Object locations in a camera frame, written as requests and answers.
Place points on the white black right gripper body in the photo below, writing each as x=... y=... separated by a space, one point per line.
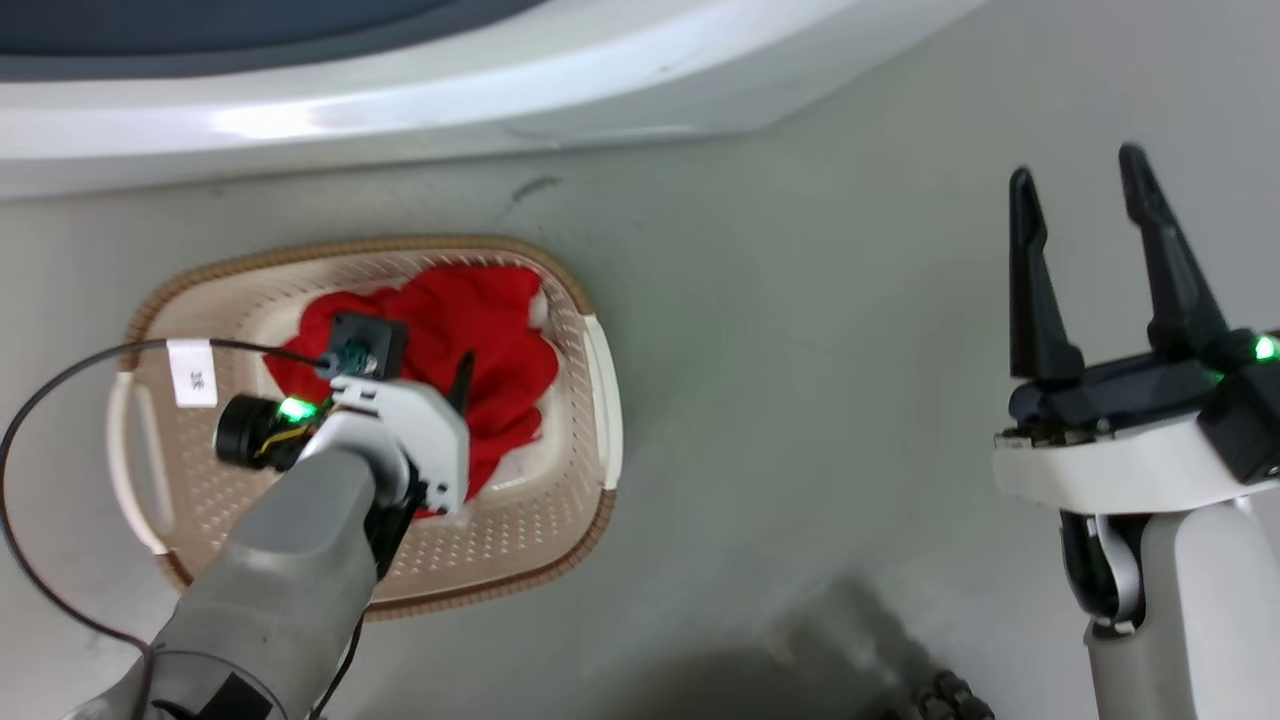
x=1130 y=460

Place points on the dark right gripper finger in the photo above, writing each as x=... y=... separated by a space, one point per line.
x=1175 y=270
x=1040 y=300

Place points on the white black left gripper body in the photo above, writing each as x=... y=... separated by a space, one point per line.
x=425 y=430

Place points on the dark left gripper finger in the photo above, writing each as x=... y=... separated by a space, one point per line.
x=463 y=385

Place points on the red garment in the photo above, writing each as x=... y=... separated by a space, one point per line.
x=490 y=340

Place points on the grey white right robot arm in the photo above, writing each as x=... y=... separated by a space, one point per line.
x=1190 y=620

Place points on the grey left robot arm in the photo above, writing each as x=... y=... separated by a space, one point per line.
x=270 y=600

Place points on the cream plastic laundry basket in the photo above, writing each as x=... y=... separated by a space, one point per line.
x=560 y=520

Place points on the white front-load washing machine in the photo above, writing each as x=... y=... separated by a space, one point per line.
x=400 y=110

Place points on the grey rubber door gasket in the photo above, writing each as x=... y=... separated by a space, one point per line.
x=200 y=35

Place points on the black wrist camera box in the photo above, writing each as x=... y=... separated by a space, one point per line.
x=367 y=343

